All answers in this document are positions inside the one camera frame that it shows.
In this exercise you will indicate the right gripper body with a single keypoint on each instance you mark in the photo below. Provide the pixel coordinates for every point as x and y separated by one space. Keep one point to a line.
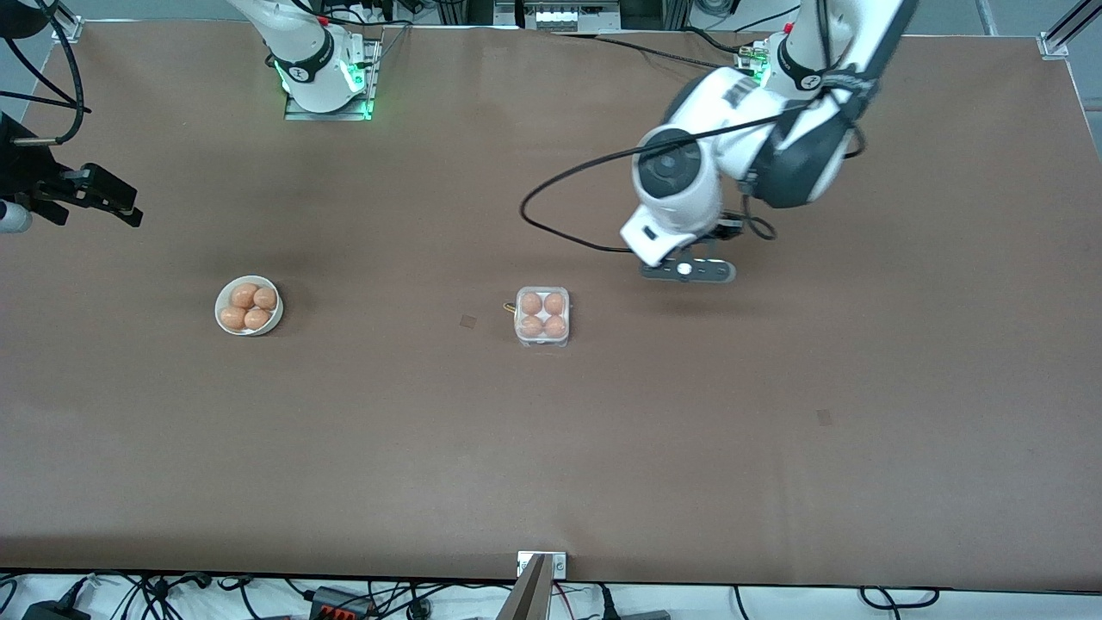
24 175

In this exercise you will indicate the brown egg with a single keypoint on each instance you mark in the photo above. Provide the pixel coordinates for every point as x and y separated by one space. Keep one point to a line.
256 320
531 326
555 325
555 303
232 318
531 303
244 295
265 298

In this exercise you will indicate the clear plastic egg box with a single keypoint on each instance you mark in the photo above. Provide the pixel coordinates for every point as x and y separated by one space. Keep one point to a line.
542 342

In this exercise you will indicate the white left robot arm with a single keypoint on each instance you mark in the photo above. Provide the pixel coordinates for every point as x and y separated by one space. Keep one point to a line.
680 172

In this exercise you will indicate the white round bowl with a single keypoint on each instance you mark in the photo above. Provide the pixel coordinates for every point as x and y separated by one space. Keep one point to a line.
275 323

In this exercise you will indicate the grey electronics rack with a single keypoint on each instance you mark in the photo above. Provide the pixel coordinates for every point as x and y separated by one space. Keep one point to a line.
560 15

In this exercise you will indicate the black power adapter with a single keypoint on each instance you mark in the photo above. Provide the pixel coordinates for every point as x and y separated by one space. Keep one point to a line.
56 611

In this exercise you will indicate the black orange power strip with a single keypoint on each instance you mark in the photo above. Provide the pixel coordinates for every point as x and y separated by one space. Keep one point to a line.
343 604

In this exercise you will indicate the metal corner bracket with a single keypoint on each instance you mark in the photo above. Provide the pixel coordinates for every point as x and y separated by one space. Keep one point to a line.
1055 45
69 27

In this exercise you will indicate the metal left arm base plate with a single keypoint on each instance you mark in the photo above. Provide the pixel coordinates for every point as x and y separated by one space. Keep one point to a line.
745 60

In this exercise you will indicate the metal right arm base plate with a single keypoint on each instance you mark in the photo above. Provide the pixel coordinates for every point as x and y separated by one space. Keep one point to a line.
366 108

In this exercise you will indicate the small metal edge bracket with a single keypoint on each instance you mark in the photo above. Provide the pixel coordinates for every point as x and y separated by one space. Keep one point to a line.
560 564

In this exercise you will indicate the grey camera pole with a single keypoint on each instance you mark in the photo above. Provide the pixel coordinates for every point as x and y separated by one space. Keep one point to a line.
527 594

